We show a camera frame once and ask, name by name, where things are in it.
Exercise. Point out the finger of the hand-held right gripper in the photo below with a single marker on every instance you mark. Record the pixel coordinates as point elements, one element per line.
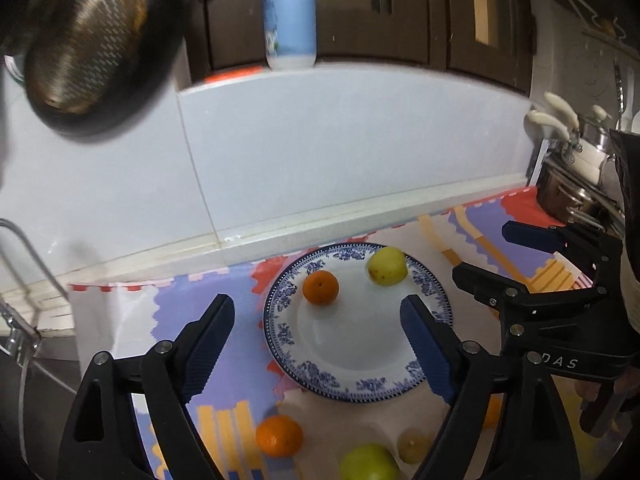
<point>482,282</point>
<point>530,236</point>

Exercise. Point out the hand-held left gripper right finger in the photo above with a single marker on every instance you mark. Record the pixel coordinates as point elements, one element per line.
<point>425,355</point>

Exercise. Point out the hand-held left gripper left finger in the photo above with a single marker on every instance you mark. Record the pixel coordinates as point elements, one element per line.
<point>210,345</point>

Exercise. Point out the blue patterned white plate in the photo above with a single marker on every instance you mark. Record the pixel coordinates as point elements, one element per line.
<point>350,330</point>

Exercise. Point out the brown longan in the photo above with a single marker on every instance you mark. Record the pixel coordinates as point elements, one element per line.
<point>412,445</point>

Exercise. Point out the large orange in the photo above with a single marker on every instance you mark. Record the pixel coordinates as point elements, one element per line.
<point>279,435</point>

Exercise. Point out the green apple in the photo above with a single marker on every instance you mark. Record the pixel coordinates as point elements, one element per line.
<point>369,462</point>

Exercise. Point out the person's right hand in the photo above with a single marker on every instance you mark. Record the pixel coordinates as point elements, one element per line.
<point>602,410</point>

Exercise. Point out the stainless steel pot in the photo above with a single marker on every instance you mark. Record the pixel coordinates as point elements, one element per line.
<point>565,195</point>

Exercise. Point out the colourful patterned table mat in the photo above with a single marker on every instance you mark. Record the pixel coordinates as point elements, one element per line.
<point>220,280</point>

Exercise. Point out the yellow-green apple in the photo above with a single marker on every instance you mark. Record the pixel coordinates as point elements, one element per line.
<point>386,266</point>

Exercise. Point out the small orange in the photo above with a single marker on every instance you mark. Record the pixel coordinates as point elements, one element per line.
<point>320,287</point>

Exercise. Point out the hanging metal utensil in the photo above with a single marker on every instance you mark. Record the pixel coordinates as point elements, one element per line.
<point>620,90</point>

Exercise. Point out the dark kitchen sink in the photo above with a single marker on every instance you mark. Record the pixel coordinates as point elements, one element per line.
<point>45,395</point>

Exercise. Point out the chrome arched faucet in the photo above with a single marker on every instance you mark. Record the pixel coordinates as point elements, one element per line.
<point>30,252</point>

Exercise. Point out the black-rimmed metal colander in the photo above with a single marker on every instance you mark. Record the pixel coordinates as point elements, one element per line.
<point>85,45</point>

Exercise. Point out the blue white plastic bottle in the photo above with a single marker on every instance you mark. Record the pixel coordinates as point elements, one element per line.
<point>289,15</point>

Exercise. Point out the dark brown window frame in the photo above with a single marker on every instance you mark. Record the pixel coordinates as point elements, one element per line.
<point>400,10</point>

